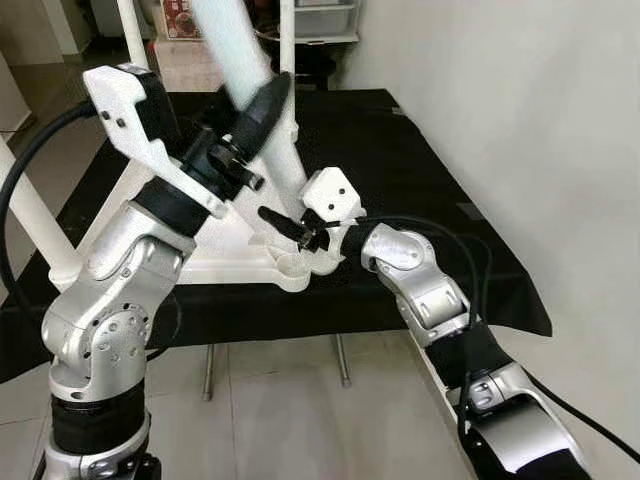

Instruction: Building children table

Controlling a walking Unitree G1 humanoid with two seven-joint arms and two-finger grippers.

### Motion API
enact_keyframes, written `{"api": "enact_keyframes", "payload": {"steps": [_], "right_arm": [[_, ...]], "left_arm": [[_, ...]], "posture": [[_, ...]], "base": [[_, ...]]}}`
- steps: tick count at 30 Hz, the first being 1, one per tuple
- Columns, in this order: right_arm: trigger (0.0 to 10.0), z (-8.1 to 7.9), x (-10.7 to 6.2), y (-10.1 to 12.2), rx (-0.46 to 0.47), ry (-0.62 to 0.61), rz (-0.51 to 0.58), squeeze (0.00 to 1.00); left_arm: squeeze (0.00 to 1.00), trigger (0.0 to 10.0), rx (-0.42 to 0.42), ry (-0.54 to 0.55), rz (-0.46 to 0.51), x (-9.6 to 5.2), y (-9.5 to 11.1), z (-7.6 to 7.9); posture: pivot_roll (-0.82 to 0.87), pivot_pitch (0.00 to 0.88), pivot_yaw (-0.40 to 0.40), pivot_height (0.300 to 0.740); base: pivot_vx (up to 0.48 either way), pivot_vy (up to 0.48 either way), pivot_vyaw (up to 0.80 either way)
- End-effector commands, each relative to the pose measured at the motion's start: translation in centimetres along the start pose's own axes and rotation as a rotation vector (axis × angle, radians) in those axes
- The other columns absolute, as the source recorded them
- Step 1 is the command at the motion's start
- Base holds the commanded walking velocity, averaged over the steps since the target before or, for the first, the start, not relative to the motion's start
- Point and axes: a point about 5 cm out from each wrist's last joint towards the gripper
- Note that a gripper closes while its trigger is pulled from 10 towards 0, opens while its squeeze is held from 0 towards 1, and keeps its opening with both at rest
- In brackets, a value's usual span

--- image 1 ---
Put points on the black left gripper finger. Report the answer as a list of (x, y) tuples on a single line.
[(262, 112)]

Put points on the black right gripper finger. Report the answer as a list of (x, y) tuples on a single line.
[(280, 222)]

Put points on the white plastic table leg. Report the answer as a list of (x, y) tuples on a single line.
[(288, 30), (235, 50), (133, 30), (35, 215)]

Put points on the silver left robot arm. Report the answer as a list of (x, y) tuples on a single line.
[(110, 310)]

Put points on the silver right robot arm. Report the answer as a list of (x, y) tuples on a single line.
[(430, 290)]

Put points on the white plastic children table top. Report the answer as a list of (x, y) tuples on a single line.
[(230, 255)]

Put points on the black stool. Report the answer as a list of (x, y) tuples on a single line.
[(315, 72)]

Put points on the pale patterned mat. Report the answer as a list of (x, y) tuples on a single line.
[(185, 65)]

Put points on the black tablecloth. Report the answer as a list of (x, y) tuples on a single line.
[(430, 260)]

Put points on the grey plastic storage box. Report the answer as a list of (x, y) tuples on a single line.
[(330, 18)]

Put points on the red printed box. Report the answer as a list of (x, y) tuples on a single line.
[(180, 18)]

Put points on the metal table leg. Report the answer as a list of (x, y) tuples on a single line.
[(342, 360), (209, 370)]

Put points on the small grey tape piece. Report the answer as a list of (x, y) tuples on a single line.
[(399, 112)]

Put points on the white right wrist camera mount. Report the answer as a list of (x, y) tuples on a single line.
[(332, 192)]

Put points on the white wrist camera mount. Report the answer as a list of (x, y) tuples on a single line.
[(332, 192), (120, 105)]

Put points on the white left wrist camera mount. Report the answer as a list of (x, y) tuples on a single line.
[(120, 105)]

